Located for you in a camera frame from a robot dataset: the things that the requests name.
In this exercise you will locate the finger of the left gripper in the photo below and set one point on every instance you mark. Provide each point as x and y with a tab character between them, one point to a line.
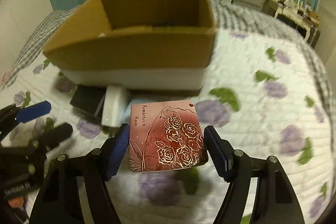
55	136
27	114

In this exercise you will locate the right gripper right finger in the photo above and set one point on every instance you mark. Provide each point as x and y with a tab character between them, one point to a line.
275	199

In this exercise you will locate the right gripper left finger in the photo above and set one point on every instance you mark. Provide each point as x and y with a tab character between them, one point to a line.
58	199

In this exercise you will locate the small white box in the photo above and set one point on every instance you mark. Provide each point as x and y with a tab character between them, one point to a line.
116	101

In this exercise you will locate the pink rose card box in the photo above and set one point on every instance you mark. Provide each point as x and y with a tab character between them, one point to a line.
165	136

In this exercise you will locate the black flat box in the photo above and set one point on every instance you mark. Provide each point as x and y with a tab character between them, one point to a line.
89	100

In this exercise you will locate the white floral quilt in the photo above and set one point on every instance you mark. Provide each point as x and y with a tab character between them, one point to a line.
260	93

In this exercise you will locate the brown cardboard box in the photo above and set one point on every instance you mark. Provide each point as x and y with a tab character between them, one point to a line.
137	44

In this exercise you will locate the white dressing table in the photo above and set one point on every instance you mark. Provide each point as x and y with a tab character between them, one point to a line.
292	18

